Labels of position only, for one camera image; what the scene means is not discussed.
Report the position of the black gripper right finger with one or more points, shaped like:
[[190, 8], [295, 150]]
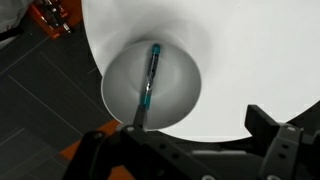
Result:
[[290, 153]]

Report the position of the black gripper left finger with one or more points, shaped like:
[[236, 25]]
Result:
[[140, 150]]

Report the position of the teal and black marker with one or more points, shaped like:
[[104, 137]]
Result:
[[153, 66]]

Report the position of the white round bowl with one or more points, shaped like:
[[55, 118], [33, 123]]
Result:
[[173, 86]]

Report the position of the orange table base leg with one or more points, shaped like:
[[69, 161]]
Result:
[[106, 126], [75, 13]]

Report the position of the black hardware piece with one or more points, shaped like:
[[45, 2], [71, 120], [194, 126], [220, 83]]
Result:
[[53, 15]]

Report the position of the thin black rod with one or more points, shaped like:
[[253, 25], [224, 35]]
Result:
[[10, 35]]

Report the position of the crumpled white sheet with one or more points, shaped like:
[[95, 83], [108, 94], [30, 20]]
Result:
[[13, 13]]

